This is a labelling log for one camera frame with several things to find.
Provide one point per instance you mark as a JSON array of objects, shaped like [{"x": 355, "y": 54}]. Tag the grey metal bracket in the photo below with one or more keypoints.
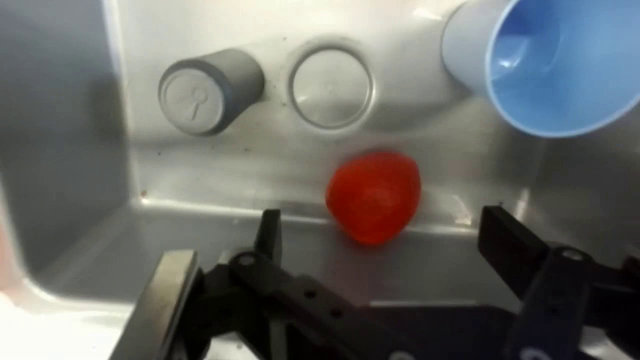
[{"x": 157, "y": 307}]

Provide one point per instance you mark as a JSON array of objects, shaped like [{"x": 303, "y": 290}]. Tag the blue plastic cup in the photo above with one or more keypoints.
[{"x": 560, "y": 67}]

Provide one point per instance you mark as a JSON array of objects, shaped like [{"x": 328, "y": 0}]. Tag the grey toy can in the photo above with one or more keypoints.
[{"x": 207, "y": 93}]

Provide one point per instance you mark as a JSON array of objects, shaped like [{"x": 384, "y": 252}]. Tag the grey toy sink basin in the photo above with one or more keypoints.
[{"x": 201, "y": 173}]

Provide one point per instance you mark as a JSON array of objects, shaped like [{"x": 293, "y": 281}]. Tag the red toy tomato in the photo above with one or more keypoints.
[{"x": 373, "y": 197}]

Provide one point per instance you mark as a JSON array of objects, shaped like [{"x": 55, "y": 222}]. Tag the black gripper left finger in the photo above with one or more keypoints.
[{"x": 281, "y": 301}]

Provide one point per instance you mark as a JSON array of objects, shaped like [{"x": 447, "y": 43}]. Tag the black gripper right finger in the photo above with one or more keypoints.
[{"x": 567, "y": 293}]

